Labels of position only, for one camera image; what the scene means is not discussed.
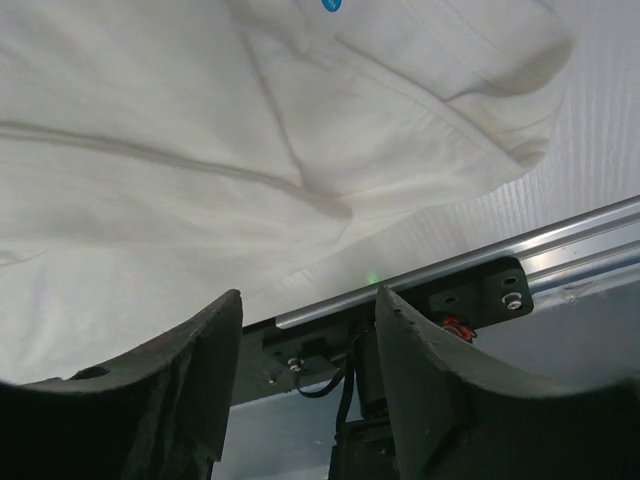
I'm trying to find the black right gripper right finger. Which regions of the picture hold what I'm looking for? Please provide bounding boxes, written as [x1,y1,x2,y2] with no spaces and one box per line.
[375,287,639,479]

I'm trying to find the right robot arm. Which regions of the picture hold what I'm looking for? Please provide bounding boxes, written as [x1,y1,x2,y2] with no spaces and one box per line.
[1,288,639,479]

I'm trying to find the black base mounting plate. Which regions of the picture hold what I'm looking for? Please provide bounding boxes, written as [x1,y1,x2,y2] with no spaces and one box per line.
[232,257,533,405]

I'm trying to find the aluminium frame rail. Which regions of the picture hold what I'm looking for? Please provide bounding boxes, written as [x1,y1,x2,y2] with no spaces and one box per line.
[275,196,639,330]

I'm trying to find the white t shirt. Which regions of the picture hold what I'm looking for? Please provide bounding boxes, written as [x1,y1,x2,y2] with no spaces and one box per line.
[1,1,575,383]

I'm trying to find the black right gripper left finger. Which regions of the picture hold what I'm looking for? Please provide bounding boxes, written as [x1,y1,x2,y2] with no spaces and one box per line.
[1,290,243,479]

